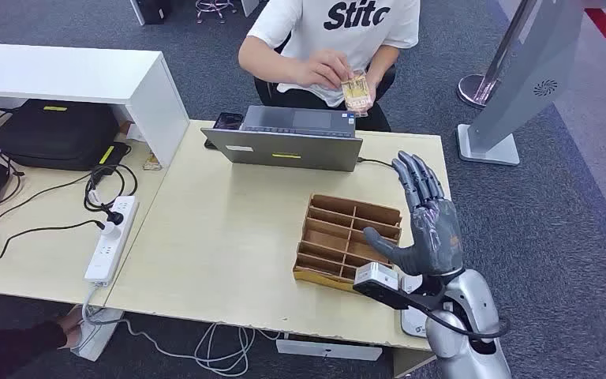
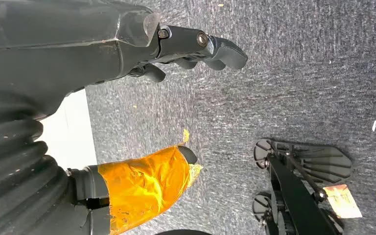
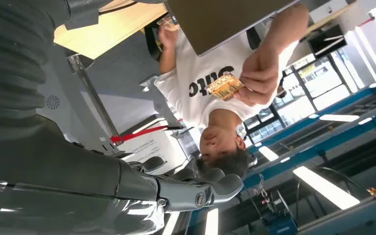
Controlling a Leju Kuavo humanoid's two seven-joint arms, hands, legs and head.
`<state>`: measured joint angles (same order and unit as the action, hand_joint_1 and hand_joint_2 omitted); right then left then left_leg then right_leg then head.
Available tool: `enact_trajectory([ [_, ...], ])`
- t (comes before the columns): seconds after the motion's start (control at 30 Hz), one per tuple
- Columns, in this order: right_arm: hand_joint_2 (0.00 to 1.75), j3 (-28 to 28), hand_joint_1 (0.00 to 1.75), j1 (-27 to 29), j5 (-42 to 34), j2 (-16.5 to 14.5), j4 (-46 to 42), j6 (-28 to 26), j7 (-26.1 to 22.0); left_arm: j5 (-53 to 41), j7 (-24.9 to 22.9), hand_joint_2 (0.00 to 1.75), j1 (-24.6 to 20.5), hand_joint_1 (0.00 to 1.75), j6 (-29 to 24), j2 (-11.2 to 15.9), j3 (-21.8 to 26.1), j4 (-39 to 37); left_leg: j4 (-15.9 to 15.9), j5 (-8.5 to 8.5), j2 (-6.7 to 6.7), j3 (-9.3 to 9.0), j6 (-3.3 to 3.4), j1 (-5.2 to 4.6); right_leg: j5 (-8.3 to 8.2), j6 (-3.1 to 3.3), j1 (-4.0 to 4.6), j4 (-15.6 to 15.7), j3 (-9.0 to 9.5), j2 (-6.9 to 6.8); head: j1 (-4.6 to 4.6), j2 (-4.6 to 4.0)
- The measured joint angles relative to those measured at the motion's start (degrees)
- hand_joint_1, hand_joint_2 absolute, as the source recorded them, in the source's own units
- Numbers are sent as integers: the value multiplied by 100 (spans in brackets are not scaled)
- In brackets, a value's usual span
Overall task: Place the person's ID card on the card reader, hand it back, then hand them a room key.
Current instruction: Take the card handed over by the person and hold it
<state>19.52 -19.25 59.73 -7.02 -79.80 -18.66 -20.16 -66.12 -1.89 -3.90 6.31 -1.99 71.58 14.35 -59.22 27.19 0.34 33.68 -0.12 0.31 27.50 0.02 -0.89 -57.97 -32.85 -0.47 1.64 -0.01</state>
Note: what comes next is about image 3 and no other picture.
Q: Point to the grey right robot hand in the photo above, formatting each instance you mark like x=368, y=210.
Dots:
x=61, y=168

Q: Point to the person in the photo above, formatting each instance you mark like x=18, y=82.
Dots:
x=194, y=74

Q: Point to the dark flat card reader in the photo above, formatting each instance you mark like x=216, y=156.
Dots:
x=220, y=22

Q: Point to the white panel with swirl logo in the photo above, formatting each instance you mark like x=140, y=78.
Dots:
x=61, y=115

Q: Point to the light wooden desk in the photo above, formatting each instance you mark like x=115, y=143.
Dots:
x=110, y=29

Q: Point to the black monitor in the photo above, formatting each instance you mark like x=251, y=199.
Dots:
x=324, y=39

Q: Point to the white ceiling light panel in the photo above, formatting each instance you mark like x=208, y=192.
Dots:
x=327, y=188
x=268, y=153
x=338, y=118
x=211, y=222

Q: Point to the metal pole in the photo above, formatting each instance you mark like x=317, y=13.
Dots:
x=90, y=90

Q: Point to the white printed sign board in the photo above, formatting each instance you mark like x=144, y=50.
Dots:
x=149, y=149

